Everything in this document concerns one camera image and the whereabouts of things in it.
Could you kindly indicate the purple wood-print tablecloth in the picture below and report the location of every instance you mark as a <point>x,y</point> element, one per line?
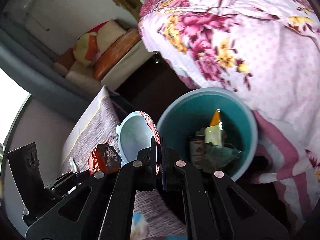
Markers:
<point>93,144</point>

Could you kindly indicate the white tissue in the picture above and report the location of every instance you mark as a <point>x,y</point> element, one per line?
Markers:
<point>72,165</point>

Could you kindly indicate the red orange snack bag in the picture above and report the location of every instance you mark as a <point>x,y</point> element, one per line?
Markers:
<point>104,158</point>

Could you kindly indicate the white orange throw pillow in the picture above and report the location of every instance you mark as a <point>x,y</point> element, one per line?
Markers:
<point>95,42</point>

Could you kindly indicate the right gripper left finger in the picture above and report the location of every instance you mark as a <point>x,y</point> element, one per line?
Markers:
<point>102,206</point>

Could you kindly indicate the floral pink bed quilt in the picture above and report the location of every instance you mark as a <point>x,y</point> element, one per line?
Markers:
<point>267,53</point>

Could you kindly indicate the yellow bread wrapper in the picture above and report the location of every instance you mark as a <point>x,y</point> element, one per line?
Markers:
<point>214,133</point>

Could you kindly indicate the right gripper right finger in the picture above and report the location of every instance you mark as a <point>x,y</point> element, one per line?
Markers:
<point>212,205</point>

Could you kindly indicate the orange leather seat cushion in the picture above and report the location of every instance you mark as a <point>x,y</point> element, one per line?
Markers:
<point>115,53</point>

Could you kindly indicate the strawberry yogurt paper cup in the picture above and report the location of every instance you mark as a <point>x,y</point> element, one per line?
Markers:
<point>196,143</point>

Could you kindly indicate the teal plastic trash bin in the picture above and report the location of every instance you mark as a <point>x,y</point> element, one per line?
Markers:
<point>194,111</point>

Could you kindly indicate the clear green plastic wrapper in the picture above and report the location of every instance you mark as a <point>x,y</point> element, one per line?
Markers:
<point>217,157</point>

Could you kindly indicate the white sofa with cushions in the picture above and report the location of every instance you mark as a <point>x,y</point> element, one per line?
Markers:
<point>66,66</point>

